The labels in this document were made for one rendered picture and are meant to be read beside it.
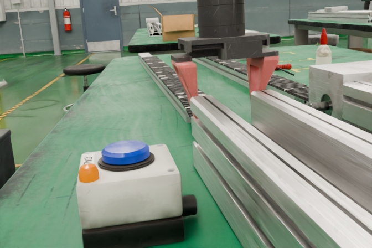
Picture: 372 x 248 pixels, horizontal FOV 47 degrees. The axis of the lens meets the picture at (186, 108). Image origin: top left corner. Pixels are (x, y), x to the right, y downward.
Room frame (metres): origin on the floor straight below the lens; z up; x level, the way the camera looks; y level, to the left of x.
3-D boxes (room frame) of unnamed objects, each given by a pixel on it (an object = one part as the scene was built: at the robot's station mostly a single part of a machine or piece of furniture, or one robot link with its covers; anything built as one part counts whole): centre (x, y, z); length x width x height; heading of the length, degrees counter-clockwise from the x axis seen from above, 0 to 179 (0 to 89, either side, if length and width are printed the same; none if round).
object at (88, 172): (0.30, 0.08, 0.85); 0.01 x 0.01 x 0.01
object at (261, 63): (0.53, -0.08, 0.87); 0.07 x 0.07 x 0.09; 10
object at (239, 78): (1.18, -0.12, 0.79); 0.96 x 0.04 x 0.03; 10
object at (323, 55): (1.04, -0.35, 0.84); 0.04 x 0.04 x 0.12
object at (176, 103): (1.15, 0.07, 0.79); 0.96 x 0.04 x 0.03; 10
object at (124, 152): (0.34, 0.05, 0.84); 0.04 x 0.04 x 0.02
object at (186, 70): (0.52, -0.02, 0.87); 0.07 x 0.07 x 0.09; 10
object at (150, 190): (0.34, 0.04, 0.81); 0.10 x 0.08 x 0.06; 100
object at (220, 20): (0.53, -0.05, 0.95); 0.10 x 0.07 x 0.07; 100
